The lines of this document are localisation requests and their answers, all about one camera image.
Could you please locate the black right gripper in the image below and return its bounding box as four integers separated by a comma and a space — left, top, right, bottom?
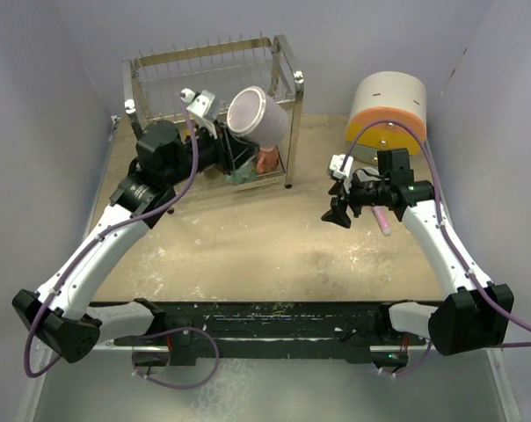
321, 170, 389, 229

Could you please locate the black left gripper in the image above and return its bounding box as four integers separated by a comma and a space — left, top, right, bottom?
164, 119, 258, 187

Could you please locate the teal cup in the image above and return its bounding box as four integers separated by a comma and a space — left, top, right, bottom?
227, 160, 258, 186

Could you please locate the lilac mug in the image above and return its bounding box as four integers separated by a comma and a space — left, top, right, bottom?
226, 86, 289, 150

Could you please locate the terracotta mug white inside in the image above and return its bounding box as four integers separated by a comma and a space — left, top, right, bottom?
256, 148, 279, 175

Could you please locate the grey mug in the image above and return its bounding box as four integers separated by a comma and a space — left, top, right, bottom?
356, 167, 381, 178

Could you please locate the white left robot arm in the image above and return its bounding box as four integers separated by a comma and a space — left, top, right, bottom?
12, 120, 258, 363

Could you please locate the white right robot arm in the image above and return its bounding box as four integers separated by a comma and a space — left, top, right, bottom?
321, 149, 514, 356

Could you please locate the steel two-tier dish rack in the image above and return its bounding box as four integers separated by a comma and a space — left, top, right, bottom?
121, 35, 304, 188

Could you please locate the pink marker pen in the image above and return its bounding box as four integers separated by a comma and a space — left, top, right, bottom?
372, 207, 392, 236

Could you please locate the round cream drawer cabinet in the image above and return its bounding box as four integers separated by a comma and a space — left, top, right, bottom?
345, 71, 427, 164

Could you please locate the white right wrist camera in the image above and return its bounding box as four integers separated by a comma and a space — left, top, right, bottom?
327, 154, 353, 194

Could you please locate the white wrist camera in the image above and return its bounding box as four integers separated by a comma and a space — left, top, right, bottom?
179, 88, 222, 138
327, 154, 353, 194

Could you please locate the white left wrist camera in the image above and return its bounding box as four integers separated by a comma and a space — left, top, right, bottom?
179, 88, 222, 138

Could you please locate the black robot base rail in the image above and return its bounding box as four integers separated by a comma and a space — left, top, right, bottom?
112, 302, 425, 366

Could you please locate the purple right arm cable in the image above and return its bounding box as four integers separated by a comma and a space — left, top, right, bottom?
339, 119, 531, 378

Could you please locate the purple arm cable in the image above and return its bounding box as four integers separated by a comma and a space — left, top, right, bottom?
339, 119, 531, 378
25, 94, 221, 391

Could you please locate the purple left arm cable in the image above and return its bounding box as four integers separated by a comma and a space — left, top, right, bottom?
25, 94, 221, 391

